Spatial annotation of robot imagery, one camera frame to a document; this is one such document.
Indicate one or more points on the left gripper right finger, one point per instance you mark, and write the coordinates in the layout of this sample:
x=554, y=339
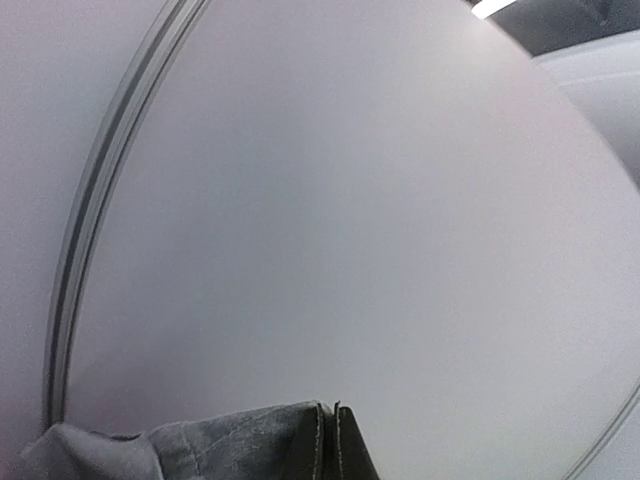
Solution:
x=352, y=460

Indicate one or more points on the left aluminium frame post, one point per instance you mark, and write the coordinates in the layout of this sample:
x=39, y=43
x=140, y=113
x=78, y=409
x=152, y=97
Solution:
x=109, y=151

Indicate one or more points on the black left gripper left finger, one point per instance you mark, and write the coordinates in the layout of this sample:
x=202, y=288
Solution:
x=311, y=455

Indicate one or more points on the grey garment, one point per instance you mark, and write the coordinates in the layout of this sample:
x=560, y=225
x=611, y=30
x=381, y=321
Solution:
x=246, y=445

